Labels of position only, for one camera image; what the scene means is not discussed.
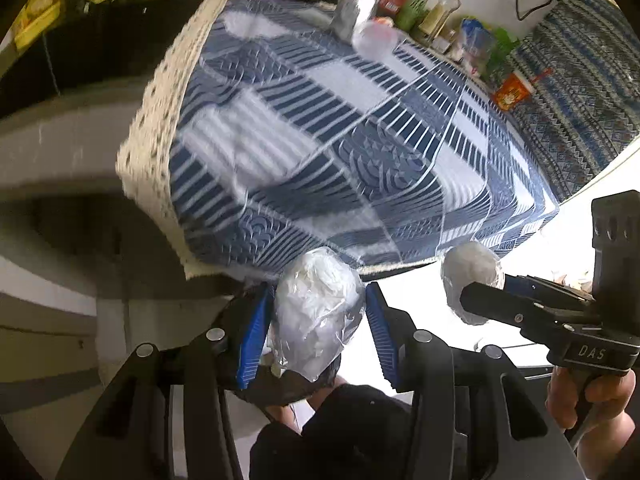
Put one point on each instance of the silver foil bag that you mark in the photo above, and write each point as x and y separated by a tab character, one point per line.
349	15

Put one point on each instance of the torn white paper cup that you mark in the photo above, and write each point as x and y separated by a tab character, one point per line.
375	40

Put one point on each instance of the black kitchen sink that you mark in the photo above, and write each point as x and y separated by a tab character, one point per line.
122	40

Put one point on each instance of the green packaging bag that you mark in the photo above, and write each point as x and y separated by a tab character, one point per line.
504	44

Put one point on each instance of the blue white plastic bag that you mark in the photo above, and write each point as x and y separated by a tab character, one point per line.
472	47

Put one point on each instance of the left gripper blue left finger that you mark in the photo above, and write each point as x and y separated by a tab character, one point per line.
256	309

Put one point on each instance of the red paper drink cup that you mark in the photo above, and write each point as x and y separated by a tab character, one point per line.
517	88

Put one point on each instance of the black trash bin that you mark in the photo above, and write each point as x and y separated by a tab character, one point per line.
287	373

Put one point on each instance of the green label bottle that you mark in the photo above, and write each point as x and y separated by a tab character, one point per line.
409	14

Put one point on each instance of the clear yellow cap bottle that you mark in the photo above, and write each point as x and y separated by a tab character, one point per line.
435	20

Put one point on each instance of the small glass jar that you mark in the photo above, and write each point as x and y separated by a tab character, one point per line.
443	41

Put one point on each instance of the small white plastic-wrapped ball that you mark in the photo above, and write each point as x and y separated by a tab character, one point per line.
470	262

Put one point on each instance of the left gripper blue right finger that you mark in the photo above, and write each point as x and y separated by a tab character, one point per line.
381	322

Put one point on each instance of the blue patterned tablecloth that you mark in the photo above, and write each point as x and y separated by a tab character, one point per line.
262	136

